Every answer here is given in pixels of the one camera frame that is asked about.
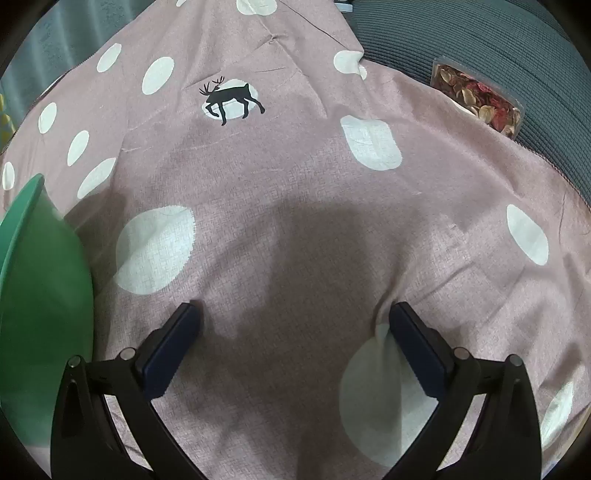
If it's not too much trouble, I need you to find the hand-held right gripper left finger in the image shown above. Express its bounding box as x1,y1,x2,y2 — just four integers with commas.
50,301,204,480

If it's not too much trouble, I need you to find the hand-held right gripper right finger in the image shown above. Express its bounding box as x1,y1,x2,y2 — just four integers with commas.
382,301,543,480

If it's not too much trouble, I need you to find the green plastic basin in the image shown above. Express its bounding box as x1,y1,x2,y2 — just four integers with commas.
0,173,95,450

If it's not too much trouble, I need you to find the pink polka dot blanket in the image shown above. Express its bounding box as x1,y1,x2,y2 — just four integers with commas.
0,0,591,474

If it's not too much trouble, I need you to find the yellow patterned curtain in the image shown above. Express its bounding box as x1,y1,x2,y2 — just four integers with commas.
0,92,12,148

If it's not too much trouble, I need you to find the grey sofa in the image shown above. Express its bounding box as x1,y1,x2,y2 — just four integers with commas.
344,0,591,195

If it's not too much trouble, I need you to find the grey curtain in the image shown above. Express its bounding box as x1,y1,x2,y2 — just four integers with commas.
7,0,181,116

